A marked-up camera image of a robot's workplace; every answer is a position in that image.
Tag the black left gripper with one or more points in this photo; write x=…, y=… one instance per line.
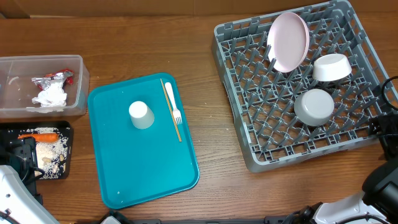
x=24, y=149

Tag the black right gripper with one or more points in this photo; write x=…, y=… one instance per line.
x=389, y=125

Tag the rice and peanut scraps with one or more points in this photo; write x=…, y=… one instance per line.
x=51, y=157

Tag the orange carrot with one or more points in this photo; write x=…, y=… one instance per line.
x=46, y=137

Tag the white napkin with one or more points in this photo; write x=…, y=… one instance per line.
x=52, y=96

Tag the grey bowl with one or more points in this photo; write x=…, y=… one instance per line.
x=314, y=107

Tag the foil wrapper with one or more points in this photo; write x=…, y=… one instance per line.
x=43, y=83

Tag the white bowl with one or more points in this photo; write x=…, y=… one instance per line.
x=331, y=67

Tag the red sauce packet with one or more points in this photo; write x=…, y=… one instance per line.
x=66, y=75

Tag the grey plastic dishwasher rack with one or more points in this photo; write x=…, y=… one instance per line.
x=262, y=99

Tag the translucent plastic cup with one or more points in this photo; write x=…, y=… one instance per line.
x=141, y=115

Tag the wooden chopstick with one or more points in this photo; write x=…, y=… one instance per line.
x=170, y=109

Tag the white plastic fork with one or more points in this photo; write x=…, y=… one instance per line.
x=176, y=112

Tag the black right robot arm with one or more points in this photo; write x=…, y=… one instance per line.
x=377, y=201

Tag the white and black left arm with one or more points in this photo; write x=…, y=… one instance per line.
x=20, y=201

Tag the black waste tray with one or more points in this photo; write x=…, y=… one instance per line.
x=11, y=131

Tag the clear plastic bin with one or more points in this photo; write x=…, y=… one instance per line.
x=18, y=90

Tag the teal plastic tray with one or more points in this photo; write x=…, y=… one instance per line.
x=138, y=165

